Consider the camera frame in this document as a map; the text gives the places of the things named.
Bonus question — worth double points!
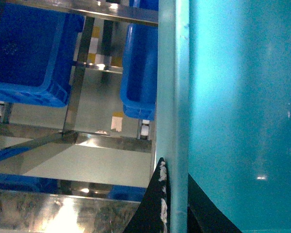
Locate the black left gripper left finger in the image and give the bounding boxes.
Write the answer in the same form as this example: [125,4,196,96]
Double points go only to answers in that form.
[124,158,168,233]

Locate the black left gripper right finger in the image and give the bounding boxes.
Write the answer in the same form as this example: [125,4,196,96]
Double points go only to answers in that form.
[187,175,241,233]

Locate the teal plastic bin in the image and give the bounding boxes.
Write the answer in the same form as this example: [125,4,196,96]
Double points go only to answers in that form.
[157,0,291,233]

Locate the blue bin lower shelf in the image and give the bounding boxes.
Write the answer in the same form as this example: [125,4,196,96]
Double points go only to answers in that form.
[120,24,158,120]

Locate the blue bin shelf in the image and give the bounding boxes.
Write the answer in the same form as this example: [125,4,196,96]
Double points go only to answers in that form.
[0,3,84,108]
[120,24,158,120]

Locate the blue bin left shelf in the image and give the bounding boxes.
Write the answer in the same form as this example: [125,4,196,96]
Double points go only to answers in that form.
[0,3,84,108]

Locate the white roller track left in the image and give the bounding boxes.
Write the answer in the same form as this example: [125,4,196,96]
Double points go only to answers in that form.
[137,119,150,140]

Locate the steel shelf frame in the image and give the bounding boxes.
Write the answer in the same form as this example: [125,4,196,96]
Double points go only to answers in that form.
[0,0,158,233]

